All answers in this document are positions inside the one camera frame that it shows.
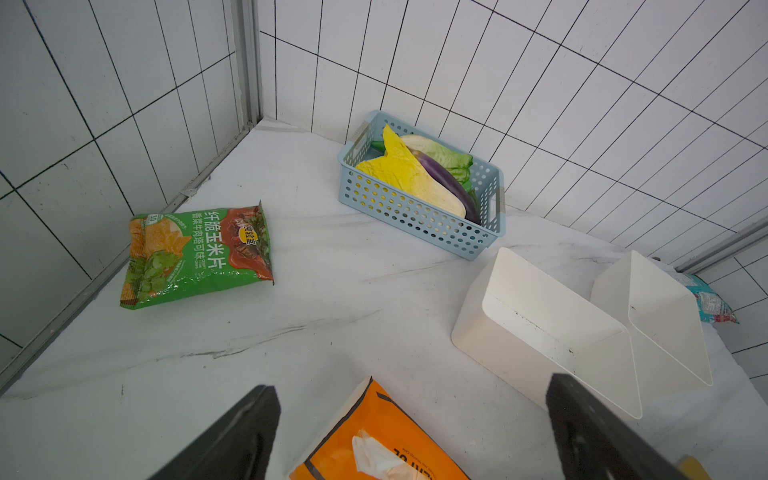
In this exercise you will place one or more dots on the yellow toy cabbage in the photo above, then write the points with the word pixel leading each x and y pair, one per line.
pixel 399 168

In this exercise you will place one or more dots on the purple toy eggplant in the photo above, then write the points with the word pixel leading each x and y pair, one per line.
pixel 443 177

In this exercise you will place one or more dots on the green toy lettuce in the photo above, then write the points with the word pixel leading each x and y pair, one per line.
pixel 457 164

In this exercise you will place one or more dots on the yellow box lid right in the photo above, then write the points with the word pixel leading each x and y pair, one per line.
pixel 692 469

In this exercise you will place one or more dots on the blue plastic basket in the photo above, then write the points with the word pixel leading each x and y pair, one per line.
pixel 409 214

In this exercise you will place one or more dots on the green snack bag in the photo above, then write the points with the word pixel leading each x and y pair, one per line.
pixel 173 256

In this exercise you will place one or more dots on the white tissue box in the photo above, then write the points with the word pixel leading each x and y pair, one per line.
pixel 662 318
pixel 524 326

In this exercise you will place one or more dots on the teal snack packet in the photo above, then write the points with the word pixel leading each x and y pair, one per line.
pixel 712 307

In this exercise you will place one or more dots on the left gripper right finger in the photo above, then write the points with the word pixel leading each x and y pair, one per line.
pixel 593 443

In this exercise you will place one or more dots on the orange tissue pack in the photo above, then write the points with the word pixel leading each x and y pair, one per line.
pixel 372 437

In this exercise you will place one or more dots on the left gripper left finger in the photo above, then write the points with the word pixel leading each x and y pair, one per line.
pixel 237 446

